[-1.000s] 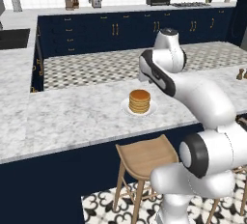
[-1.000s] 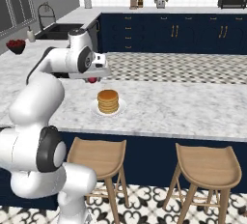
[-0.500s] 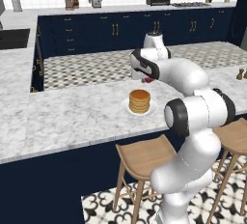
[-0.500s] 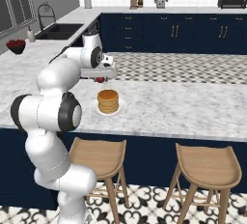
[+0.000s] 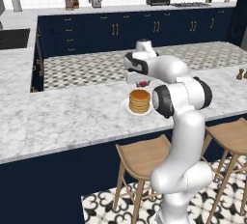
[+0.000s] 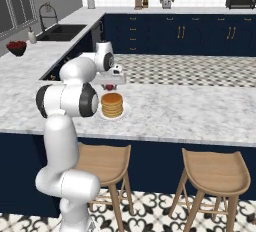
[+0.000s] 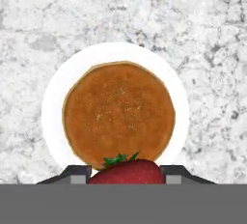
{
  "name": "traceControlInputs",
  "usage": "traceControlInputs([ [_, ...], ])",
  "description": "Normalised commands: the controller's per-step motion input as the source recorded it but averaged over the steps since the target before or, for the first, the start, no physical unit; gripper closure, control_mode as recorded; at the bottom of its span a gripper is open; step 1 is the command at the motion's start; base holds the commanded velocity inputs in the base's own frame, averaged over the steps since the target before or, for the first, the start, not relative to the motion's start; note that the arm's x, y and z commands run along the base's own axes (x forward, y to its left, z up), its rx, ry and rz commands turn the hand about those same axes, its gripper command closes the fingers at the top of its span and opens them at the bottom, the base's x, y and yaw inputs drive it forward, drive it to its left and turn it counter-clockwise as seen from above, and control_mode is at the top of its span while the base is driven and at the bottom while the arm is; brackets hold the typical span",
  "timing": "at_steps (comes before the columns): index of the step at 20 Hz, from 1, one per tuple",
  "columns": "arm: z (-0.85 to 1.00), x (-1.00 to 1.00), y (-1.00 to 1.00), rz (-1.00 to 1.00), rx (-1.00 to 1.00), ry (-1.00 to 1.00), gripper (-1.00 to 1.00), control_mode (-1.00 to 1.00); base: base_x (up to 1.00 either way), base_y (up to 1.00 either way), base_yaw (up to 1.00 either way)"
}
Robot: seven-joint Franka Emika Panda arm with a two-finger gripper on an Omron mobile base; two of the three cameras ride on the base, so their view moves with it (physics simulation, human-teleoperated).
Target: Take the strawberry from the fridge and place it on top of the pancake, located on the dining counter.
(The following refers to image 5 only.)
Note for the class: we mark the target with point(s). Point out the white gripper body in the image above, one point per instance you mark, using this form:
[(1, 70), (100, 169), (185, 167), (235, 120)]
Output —
[(135, 77)]

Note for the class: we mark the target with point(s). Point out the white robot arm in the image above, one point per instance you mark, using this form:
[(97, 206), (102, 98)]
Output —
[(183, 131)]

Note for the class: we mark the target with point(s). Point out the red strawberry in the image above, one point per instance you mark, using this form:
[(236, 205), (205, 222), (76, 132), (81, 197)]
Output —
[(143, 84)]

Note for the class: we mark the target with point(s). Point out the golden pancake stack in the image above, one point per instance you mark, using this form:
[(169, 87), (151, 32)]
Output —
[(139, 102)]

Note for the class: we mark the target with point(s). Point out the dark blue counter base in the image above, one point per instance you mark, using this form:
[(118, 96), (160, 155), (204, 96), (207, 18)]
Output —
[(48, 186)]

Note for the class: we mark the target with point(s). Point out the white plate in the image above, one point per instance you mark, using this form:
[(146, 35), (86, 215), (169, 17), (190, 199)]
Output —
[(125, 108)]

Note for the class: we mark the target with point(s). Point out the dark blue base cupboards run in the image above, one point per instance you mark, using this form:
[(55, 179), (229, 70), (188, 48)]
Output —
[(135, 31)]

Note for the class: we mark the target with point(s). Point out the wooden bar stool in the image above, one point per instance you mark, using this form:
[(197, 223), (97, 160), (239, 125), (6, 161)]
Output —
[(143, 157), (230, 134)]

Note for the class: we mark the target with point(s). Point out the silver toaster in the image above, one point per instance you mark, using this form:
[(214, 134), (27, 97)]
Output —
[(96, 2)]

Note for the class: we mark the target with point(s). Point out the black hob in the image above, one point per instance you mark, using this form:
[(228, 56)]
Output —
[(191, 5)]

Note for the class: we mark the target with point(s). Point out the brown knife block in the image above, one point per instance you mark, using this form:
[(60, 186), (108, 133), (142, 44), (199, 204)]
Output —
[(76, 2)]

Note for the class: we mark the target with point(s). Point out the brown salt shaker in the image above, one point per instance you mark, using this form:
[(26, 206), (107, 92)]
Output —
[(245, 74)]

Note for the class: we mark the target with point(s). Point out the dark blue side cupboards run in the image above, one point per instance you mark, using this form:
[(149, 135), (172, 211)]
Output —
[(37, 63)]

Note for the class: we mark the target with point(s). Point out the brown coffee machine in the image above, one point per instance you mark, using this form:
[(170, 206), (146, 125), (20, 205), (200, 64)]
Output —
[(68, 0)]

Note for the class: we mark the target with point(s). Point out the dark blue tall cabinet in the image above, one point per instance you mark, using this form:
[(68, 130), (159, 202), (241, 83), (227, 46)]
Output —
[(239, 9)]

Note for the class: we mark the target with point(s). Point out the black sink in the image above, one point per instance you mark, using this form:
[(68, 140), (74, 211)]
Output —
[(13, 39)]

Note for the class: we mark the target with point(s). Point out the white paper towel roll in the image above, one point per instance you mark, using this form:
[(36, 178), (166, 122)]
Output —
[(16, 3)]

